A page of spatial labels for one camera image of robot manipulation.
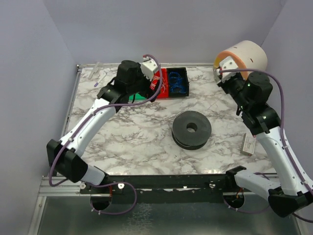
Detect black spool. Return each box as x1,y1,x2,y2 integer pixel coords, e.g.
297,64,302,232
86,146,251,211
172,111,212,150

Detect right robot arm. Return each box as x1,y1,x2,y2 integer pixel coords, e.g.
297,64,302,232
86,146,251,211
216,69,313,217

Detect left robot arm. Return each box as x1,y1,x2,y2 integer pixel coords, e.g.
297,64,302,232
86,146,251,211
46,55,162,187

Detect green plastic bin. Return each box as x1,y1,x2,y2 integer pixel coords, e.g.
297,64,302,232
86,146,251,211
129,94,146,102

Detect red plastic bin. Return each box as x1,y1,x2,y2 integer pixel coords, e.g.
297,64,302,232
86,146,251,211
150,68,169,99

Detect large cylinder drum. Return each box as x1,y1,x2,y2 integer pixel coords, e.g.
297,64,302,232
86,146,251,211
213,40,268,71

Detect black plastic bin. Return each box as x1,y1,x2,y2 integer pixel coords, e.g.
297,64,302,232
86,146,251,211
167,67,189,98

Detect purple capped marker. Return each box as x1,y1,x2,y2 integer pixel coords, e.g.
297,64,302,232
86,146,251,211
94,73,107,87

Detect small white box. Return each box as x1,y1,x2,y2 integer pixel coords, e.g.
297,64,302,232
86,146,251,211
240,133,256,156

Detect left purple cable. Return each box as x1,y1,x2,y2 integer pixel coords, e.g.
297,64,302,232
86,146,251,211
47,54,163,216

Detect purple cable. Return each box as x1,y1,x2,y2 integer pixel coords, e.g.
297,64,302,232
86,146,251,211
47,54,163,216
219,69,313,223

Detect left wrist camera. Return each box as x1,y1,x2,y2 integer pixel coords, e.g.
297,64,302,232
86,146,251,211
140,59,159,81

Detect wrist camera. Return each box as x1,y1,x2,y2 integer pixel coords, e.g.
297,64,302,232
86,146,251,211
140,59,159,81
213,56,239,83

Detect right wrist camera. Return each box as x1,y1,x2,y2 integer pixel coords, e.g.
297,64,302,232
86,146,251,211
213,56,239,83

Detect white cable coils in bin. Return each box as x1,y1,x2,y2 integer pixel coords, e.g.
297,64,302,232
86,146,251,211
153,75,169,95

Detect blue cable coils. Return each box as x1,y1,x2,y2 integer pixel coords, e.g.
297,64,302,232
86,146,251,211
169,71,187,94

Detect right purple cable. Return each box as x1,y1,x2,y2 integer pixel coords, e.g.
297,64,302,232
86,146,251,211
219,69,313,223

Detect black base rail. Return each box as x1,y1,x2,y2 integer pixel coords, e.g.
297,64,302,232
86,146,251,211
80,172,255,205

